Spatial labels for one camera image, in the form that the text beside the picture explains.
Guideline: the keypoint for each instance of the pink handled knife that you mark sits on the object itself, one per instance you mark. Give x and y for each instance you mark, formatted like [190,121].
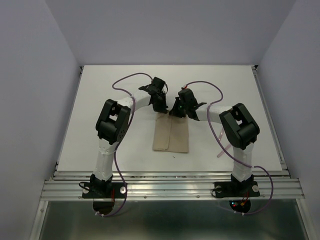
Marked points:
[221,134]

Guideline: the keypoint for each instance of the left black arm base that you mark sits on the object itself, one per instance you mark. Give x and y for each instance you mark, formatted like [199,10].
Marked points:
[103,189]

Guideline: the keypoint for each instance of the beige cloth napkin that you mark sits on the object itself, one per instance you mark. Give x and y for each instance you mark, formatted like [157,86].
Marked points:
[171,134]

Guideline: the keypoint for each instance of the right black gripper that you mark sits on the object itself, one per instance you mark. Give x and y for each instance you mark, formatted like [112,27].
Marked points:
[174,111]

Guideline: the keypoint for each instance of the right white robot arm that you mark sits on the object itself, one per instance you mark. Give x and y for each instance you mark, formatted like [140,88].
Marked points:
[240,128]

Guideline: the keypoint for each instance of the aluminium front rail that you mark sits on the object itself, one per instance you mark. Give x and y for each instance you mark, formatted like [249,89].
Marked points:
[173,206]

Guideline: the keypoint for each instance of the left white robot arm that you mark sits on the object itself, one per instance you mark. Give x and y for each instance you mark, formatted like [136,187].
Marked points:
[114,121]

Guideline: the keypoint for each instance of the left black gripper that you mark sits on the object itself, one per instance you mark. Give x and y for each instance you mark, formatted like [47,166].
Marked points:
[163,108]

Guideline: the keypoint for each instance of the pink handled fork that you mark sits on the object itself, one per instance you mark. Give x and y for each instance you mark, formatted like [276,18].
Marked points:
[222,152]

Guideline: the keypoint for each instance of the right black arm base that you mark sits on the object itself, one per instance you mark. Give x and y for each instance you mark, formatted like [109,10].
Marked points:
[235,188]

